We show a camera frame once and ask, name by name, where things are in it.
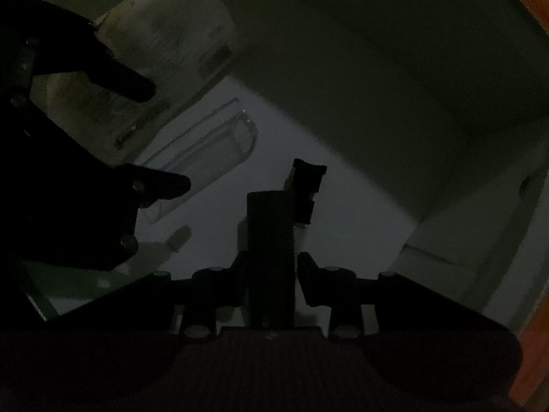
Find soft tissue pack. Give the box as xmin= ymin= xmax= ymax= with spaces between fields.
xmin=32 ymin=0 xmax=242 ymax=160

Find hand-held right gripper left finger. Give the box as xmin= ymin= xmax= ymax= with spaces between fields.
xmin=47 ymin=251 xmax=248 ymax=337

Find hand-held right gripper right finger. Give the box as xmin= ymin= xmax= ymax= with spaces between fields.
xmin=297 ymin=252 xmax=511 ymax=339

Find clear plastic tube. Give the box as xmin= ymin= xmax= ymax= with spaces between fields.
xmin=135 ymin=96 xmax=260 ymax=225

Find orange cloth covered desktop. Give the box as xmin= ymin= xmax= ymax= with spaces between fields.
xmin=0 ymin=0 xmax=549 ymax=408

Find small black clip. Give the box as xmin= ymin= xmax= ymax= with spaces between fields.
xmin=283 ymin=159 xmax=327 ymax=229

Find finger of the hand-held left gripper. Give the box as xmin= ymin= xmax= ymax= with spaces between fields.
xmin=0 ymin=0 xmax=156 ymax=104
xmin=0 ymin=94 xmax=191 ymax=272

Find white storage box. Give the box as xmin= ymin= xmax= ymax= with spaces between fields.
xmin=0 ymin=0 xmax=549 ymax=396

